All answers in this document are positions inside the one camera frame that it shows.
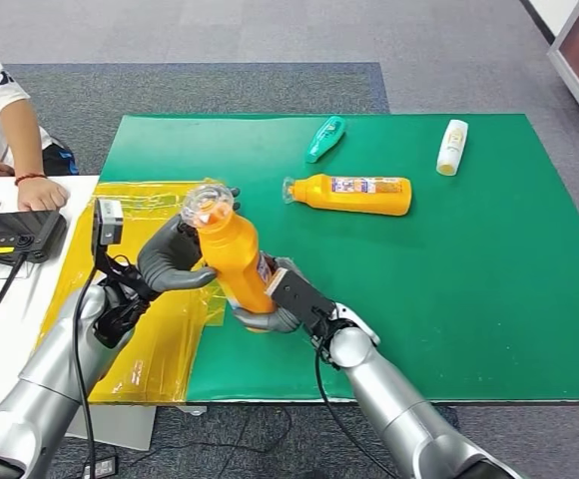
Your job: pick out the grey flat board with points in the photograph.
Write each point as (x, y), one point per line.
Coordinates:
(129, 426)

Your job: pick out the teal plastic bottle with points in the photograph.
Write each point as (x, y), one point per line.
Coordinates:
(323, 140)

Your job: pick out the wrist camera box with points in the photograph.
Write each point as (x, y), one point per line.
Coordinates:
(109, 221)
(299, 297)

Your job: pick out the black power adapter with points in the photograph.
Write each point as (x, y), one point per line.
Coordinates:
(100, 468)

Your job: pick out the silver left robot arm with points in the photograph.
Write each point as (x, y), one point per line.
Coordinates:
(45, 383)

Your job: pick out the person's left hand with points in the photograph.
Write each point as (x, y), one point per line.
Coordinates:
(42, 195)

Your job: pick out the blue black bag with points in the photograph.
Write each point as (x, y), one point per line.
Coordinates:
(62, 158)

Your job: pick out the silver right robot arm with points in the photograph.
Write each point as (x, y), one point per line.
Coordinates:
(394, 410)

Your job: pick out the white plastic bottle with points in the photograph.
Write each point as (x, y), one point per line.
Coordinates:
(452, 149)

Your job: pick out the green table mat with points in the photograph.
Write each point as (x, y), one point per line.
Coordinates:
(444, 297)

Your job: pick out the yellow film wrapped cardboard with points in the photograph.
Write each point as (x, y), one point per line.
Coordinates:
(154, 357)

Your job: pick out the black device with antenna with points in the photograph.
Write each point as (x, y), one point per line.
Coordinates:
(20, 231)

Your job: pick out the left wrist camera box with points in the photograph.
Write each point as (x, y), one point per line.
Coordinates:
(109, 221)

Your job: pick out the person's left forearm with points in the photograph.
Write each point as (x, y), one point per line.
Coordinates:
(22, 139)

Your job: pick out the orange Tide detergent bottle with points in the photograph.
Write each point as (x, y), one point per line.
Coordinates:
(232, 258)
(354, 198)

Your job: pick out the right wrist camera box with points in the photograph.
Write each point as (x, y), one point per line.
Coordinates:
(299, 297)

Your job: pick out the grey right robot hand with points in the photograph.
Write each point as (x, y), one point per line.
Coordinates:
(269, 324)

